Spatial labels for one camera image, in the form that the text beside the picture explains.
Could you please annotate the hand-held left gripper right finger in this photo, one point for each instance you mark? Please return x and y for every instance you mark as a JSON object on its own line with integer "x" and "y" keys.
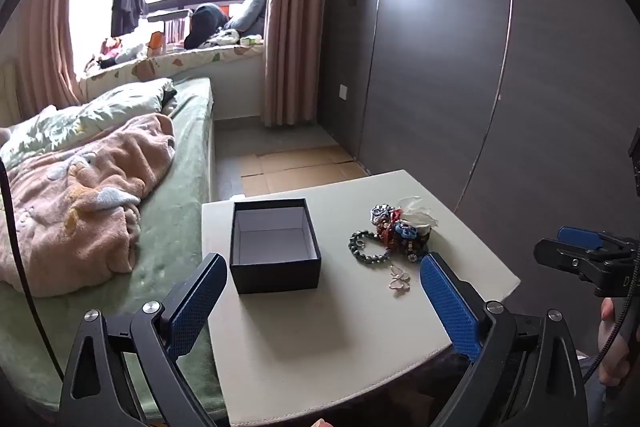
{"x": 450, "y": 302}

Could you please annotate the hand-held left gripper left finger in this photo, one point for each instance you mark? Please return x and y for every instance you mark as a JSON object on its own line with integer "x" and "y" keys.
{"x": 195, "y": 302}

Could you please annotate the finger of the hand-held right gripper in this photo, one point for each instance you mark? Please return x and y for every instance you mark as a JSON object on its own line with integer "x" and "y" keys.
{"x": 580, "y": 237}
{"x": 560, "y": 257}

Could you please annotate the white petal ornament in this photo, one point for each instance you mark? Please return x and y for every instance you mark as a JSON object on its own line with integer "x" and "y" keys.
{"x": 422, "y": 214}

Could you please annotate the black cardboard box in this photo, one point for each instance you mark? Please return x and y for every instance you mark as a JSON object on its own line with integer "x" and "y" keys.
{"x": 274, "y": 252}

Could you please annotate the person's right hand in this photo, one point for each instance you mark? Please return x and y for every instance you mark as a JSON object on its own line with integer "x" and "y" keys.
{"x": 611, "y": 349}

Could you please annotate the butterfly brooch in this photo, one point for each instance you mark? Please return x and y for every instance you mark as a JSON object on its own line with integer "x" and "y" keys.
{"x": 399, "y": 279}

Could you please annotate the pink fleece blanket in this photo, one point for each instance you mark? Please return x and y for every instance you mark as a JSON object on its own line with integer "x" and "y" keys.
{"x": 85, "y": 212}

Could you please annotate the bed with green sheet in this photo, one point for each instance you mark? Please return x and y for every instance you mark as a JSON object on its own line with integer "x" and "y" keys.
{"x": 190, "y": 147}

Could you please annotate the flattened cardboard sheet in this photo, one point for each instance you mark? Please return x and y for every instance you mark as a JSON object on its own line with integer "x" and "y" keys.
{"x": 295, "y": 167}

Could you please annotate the dark wooden wardrobe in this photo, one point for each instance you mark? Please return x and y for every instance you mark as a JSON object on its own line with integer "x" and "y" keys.
{"x": 450, "y": 72}

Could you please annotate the floral pillow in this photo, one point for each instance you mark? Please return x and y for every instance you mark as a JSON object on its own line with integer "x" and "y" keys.
{"x": 95, "y": 112}

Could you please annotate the floral window seat cushion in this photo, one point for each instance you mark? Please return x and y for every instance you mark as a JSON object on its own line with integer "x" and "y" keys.
{"x": 200, "y": 57}

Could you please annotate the orange box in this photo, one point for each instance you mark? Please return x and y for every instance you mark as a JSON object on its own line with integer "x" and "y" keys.
{"x": 157, "y": 43}

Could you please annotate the black bag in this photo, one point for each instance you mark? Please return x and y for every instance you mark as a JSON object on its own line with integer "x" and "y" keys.
{"x": 205, "y": 24}

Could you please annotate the grey pillow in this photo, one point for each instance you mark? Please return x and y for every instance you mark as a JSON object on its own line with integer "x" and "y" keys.
{"x": 248, "y": 13}

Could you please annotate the pink curtain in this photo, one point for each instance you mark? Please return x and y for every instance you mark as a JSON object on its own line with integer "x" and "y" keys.
{"x": 295, "y": 22}
{"x": 45, "y": 37}

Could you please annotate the wall socket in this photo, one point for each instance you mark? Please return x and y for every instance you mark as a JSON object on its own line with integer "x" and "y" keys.
{"x": 344, "y": 92}

